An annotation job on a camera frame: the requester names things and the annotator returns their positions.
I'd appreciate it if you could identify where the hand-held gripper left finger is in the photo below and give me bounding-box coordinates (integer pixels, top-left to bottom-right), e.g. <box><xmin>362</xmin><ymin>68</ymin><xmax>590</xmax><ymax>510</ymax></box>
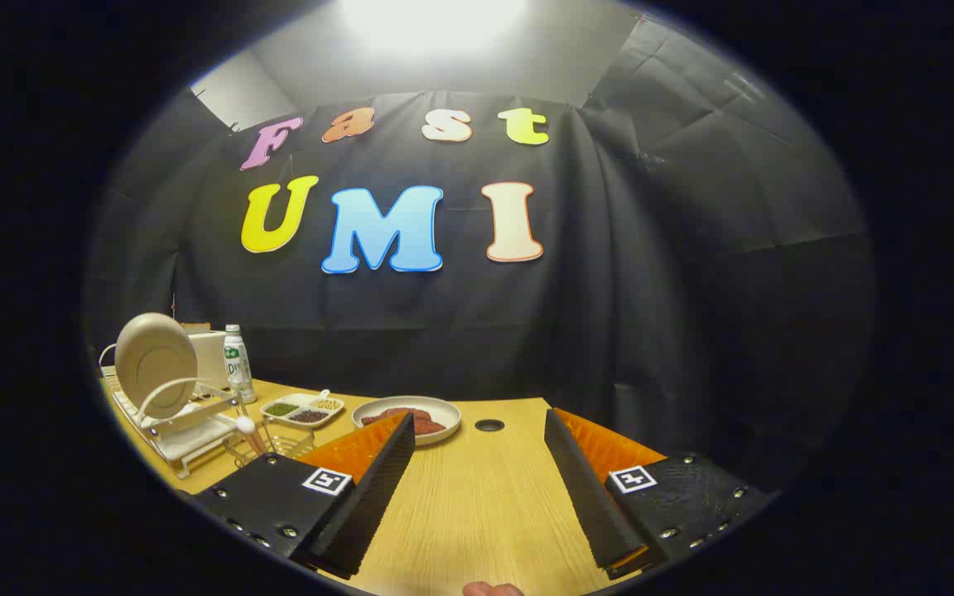
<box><xmin>193</xmin><ymin>411</ymin><xmax>417</xmax><ymax>580</ymax></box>

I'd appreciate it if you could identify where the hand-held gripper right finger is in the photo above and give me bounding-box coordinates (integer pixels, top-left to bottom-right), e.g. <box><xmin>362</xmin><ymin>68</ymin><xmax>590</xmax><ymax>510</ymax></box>
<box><xmin>543</xmin><ymin>407</ymin><xmax>776</xmax><ymax>580</ymax></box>

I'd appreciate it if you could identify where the metal wire basket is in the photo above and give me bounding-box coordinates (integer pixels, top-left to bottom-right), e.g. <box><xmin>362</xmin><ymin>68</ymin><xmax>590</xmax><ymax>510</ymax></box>
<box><xmin>223</xmin><ymin>416</ymin><xmax>318</xmax><ymax>470</ymax></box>

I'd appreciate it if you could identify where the pink handled spoon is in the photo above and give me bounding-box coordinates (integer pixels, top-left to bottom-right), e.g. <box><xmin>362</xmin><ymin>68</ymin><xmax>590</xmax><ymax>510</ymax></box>
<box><xmin>234</xmin><ymin>416</ymin><xmax>269</xmax><ymax>456</ymax></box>

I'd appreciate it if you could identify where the white wire dish rack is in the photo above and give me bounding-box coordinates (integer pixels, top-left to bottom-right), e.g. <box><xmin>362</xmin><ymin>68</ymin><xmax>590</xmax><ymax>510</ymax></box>
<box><xmin>99</xmin><ymin>344</ymin><xmax>258</xmax><ymax>479</ymax></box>

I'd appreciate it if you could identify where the beige round plate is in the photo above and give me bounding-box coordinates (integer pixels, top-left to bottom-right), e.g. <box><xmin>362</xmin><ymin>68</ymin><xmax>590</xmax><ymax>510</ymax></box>
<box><xmin>114</xmin><ymin>313</ymin><xmax>198</xmax><ymax>419</ymax></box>

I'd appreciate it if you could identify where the beige plate with meat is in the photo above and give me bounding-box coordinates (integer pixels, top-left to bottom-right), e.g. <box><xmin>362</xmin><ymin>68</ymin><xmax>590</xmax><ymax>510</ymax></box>
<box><xmin>352</xmin><ymin>396</ymin><xmax>462</xmax><ymax>447</ymax></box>

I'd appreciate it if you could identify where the white divided dish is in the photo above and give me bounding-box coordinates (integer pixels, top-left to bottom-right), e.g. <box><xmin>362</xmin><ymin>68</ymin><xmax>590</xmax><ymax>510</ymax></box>
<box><xmin>260</xmin><ymin>389</ymin><xmax>345</xmax><ymax>430</ymax></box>

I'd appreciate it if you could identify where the clear bottle green label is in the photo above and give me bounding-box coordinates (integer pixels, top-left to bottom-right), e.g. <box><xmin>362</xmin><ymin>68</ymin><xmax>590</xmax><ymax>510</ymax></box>
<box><xmin>224</xmin><ymin>324</ymin><xmax>257</xmax><ymax>404</ymax></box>

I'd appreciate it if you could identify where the black backdrop cloth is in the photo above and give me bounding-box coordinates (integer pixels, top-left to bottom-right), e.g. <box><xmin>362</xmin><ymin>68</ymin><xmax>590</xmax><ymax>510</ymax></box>
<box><xmin>84</xmin><ymin>17</ymin><xmax>875</xmax><ymax>497</ymax></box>

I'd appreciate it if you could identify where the white toaster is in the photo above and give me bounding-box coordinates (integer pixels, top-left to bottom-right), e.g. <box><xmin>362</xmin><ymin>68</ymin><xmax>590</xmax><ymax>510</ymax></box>
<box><xmin>183</xmin><ymin>329</ymin><xmax>229</xmax><ymax>390</ymax></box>

